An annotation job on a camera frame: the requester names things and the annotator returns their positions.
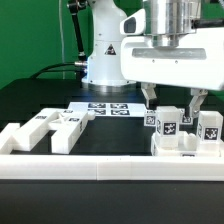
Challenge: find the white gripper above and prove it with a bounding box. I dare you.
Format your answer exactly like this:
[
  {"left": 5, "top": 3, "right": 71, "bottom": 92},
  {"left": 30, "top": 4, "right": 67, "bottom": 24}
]
[{"left": 121, "top": 35, "right": 224, "bottom": 118}]

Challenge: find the white chair seat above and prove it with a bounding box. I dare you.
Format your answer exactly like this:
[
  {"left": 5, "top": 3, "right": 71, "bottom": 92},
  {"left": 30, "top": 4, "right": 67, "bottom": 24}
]
[{"left": 151, "top": 131, "right": 224, "bottom": 158}]

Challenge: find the white chair back frame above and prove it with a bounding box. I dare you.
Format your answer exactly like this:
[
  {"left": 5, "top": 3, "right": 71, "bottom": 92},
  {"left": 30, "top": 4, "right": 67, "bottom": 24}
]
[{"left": 13, "top": 108, "right": 95, "bottom": 154}]

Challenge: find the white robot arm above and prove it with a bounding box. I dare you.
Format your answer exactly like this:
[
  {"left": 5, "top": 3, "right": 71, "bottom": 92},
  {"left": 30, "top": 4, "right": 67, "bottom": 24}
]
[{"left": 83, "top": 0, "right": 224, "bottom": 117}]

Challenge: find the tagged white cube right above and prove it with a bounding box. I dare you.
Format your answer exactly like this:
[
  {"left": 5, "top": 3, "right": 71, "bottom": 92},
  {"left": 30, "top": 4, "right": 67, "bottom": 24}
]
[{"left": 180, "top": 108, "right": 193, "bottom": 125}]

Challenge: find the white tag sheet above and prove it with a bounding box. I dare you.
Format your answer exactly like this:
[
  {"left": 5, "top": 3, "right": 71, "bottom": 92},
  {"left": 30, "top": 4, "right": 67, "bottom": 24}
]
[{"left": 68, "top": 102, "right": 145, "bottom": 117}]

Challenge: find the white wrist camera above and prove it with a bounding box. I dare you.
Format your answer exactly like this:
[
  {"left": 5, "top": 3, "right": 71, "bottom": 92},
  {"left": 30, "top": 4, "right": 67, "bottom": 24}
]
[{"left": 120, "top": 9, "right": 146, "bottom": 35}]

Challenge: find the black cable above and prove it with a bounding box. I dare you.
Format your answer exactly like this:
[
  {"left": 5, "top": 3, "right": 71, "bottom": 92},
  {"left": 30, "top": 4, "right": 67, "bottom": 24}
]
[{"left": 29, "top": 61, "right": 88, "bottom": 80}]

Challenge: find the black camera stand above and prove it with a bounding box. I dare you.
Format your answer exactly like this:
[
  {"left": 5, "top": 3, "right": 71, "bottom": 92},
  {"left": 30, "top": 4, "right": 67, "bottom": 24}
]
[{"left": 67, "top": 0, "right": 88, "bottom": 61}]

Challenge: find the white left fence rail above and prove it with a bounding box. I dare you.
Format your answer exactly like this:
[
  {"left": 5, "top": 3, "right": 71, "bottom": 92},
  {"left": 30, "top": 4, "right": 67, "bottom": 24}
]
[{"left": 0, "top": 123, "right": 20, "bottom": 155}]

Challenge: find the white fence rail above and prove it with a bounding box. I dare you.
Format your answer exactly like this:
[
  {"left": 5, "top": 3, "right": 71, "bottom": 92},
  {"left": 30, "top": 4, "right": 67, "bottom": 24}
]
[
  {"left": 0, "top": 123, "right": 20, "bottom": 155},
  {"left": 0, "top": 155, "right": 224, "bottom": 181}
]

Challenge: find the white front fence rail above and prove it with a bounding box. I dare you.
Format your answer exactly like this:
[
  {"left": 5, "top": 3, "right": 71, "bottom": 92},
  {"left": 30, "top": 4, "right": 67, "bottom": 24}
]
[{"left": 0, "top": 155, "right": 224, "bottom": 181}]

